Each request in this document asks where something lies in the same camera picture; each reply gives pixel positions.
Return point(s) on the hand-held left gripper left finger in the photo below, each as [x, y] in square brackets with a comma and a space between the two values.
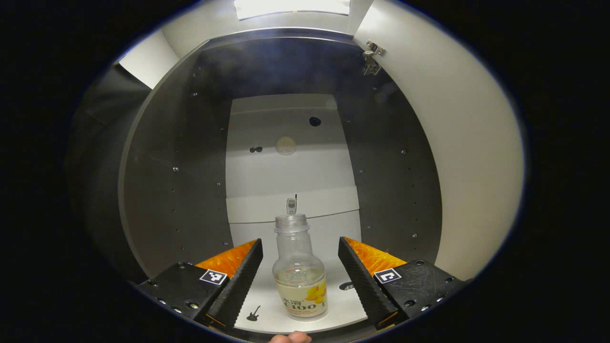
[238, 286]

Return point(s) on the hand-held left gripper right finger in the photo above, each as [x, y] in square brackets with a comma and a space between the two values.
[362, 286]

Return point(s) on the clear plastic bottle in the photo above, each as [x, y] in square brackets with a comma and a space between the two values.
[300, 267]

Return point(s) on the beige cabinet door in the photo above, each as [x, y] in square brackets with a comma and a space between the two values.
[467, 166]

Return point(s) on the dark grey cabinet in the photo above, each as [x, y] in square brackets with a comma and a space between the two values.
[167, 190]

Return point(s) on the metal cabinet hinge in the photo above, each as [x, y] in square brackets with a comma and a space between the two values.
[371, 59]

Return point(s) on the black backdrop cloth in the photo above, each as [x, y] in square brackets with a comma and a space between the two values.
[95, 166]

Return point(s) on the large ceiling light panel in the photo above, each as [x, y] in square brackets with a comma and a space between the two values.
[290, 7]

